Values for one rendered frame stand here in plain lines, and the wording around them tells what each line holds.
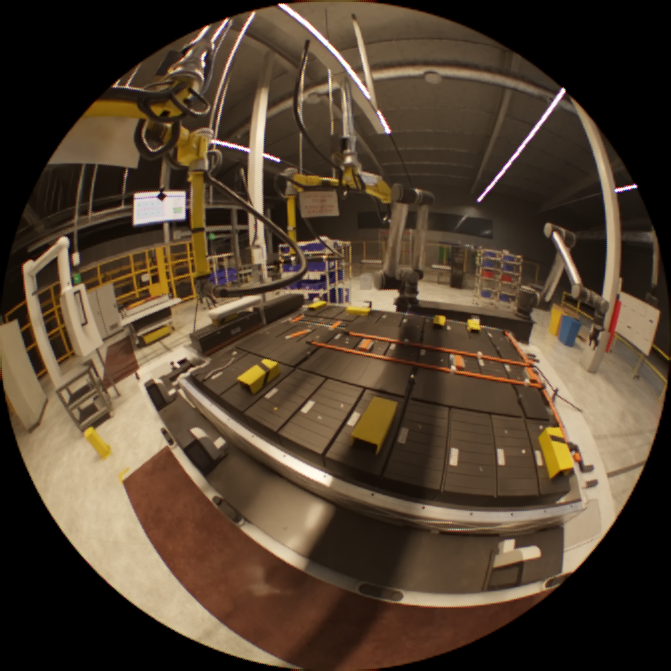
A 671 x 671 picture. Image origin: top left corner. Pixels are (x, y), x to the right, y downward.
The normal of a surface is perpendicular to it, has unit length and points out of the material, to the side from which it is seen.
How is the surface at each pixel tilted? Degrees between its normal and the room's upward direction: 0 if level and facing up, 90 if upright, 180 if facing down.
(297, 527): 0
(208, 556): 0
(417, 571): 0
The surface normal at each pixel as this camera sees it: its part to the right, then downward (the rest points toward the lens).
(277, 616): -0.04, -0.91
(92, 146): 1.00, 0.00
